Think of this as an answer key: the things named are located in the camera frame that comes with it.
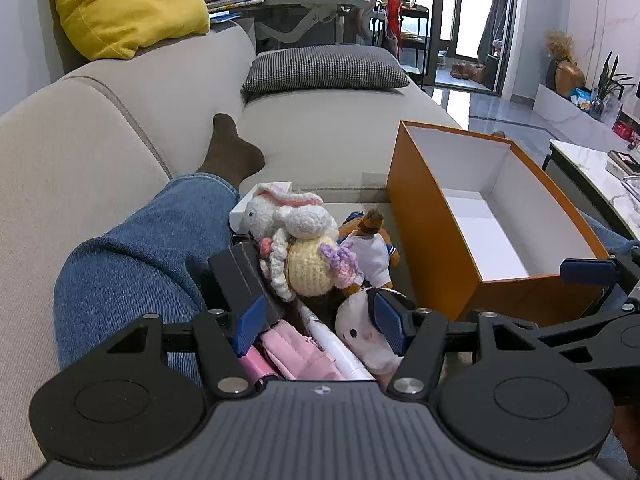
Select pink fabric pouch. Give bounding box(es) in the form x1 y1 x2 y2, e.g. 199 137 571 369
239 319 346 386

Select black metal rack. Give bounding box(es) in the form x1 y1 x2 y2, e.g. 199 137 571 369
370 2 432 76

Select orange cardboard box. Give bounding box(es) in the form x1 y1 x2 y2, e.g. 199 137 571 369
386 120 611 328

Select houndstooth cushion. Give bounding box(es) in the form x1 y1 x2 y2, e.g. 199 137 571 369
241 45 412 95

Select white low cabinet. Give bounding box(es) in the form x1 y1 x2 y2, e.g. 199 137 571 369
532 83 640 151

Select dried flowers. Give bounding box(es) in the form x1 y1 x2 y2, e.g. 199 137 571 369
545 30 577 63

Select yellow pillow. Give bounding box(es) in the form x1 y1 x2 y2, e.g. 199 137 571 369
50 0 211 61

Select person's left leg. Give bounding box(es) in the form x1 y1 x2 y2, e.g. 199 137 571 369
53 173 241 376

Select bronze vase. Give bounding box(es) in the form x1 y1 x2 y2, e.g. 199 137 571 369
554 60 587 99

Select white crochet bunny doll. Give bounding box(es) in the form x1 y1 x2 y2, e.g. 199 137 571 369
243 183 366 303

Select white plush toy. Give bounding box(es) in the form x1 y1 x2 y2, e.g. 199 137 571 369
334 287 407 377

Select green potted plant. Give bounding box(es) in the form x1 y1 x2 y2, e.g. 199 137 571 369
592 51 638 111

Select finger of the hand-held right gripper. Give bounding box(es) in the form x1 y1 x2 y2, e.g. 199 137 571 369
560 252 640 318

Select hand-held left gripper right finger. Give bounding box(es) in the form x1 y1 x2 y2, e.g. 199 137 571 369
367 290 541 401

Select white long packet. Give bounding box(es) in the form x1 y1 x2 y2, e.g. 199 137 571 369
299 304 376 382

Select dark book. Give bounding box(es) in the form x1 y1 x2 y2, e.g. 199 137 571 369
605 150 640 179

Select red bag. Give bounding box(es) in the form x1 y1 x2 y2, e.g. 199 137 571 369
386 0 407 36

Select brown bear doll sailor outfit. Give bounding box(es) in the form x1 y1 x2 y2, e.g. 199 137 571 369
337 208 402 297

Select beige sofa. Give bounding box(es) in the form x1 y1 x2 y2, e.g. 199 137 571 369
0 22 463 480

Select white box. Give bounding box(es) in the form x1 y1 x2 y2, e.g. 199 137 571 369
228 182 293 237

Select person's right leg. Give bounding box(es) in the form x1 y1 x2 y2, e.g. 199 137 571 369
580 212 640 258

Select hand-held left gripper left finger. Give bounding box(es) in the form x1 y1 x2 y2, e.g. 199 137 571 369
102 294 268 398

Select person's leg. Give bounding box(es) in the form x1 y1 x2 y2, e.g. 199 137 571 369
53 173 241 376
580 212 640 258

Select grey desk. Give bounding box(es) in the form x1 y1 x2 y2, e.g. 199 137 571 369
252 0 371 53

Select glass balcony door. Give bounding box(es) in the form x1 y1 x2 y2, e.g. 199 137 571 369
434 0 521 97

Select grey curtain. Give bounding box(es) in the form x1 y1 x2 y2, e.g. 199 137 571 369
476 0 512 66

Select marble coffee table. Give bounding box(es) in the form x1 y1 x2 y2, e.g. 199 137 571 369
541 139 640 241

